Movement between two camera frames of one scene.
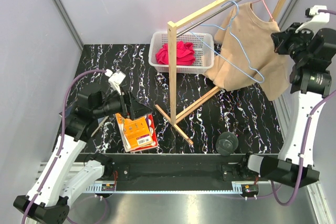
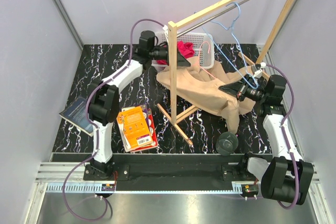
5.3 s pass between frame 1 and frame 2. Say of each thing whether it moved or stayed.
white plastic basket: stayed
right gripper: moved
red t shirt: stayed
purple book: stayed
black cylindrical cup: stayed
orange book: stayed
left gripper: moved
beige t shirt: moved
